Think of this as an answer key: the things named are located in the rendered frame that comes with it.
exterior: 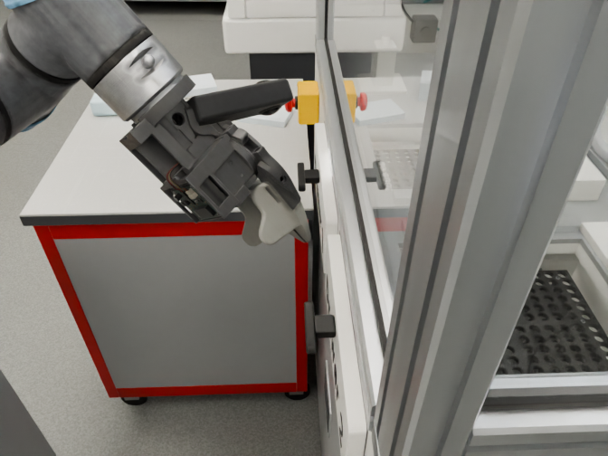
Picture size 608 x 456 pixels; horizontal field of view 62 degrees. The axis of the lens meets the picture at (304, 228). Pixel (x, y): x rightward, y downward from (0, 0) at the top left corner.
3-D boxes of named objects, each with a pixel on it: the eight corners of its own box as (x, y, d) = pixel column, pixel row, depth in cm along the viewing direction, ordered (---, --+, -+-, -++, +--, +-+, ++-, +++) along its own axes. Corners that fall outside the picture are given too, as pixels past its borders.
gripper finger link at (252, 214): (269, 272, 57) (212, 215, 54) (298, 233, 60) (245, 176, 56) (283, 272, 55) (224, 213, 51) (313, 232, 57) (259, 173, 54)
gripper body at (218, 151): (199, 228, 54) (110, 142, 49) (247, 172, 57) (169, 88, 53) (232, 223, 47) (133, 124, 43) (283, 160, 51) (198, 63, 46)
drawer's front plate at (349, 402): (343, 483, 55) (348, 432, 48) (325, 287, 77) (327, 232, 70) (359, 482, 55) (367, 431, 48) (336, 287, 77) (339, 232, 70)
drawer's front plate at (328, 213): (323, 275, 79) (326, 220, 72) (314, 171, 102) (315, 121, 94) (335, 275, 79) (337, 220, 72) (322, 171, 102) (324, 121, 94)
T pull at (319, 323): (306, 356, 58) (306, 349, 57) (303, 307, 64) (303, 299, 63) (337, 356, 58) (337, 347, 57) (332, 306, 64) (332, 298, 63)
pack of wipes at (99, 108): (130, 116, 131) (126, 99, 128) (92, 118, 131) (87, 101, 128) (139, 90, 143) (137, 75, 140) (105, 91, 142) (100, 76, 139)
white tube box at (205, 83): (170, 110, 133) (167, 92, 130) (166, 97, 140) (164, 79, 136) (219, 104, 136) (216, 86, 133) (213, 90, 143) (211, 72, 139)
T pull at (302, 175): (298, 193, 82) (298, 186, 81) (297, 167, 88) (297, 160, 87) (320, 193, 82) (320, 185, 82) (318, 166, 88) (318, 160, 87)
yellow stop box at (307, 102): (295, 125, 111) (295, 94, 107) (294, 109, 117) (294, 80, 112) (318, 125, 112) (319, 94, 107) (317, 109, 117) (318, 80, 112)
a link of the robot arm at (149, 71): (139, 52, 51) (166, 20, 44) (172, 88, 53) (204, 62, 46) (85, 99, 48) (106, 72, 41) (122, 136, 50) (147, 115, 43)
